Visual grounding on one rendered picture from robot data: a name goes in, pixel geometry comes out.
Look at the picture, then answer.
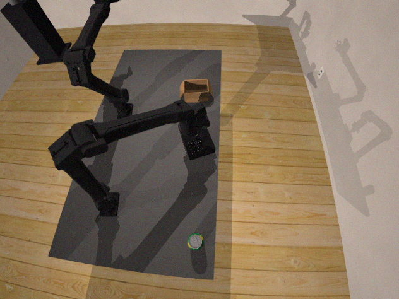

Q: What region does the brown cardboard box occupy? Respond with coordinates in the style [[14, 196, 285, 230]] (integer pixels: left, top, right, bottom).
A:
[[180, 79, 213, 103]]

